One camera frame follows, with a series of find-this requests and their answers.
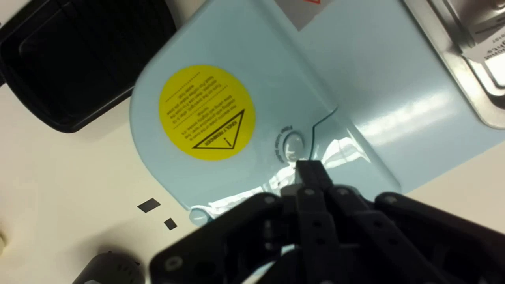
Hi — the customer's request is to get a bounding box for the black ridged tray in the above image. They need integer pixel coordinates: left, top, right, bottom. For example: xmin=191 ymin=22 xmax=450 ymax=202
xmin=0 ymin=0 xmax=177 ymax=132

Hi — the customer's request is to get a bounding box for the light blue breakfast maker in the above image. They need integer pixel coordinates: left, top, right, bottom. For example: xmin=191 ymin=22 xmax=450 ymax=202
xmin=130 ymin=0 xmax=504 ymax=224

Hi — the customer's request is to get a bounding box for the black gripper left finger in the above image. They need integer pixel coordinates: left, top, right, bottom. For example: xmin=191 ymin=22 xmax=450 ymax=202
xmin=296 ymin=161 xmax=352 ymax=284

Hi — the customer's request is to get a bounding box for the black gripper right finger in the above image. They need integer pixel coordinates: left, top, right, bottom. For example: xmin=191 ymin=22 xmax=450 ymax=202
xmin=327 ymin=186 xmax=449 ymax=284

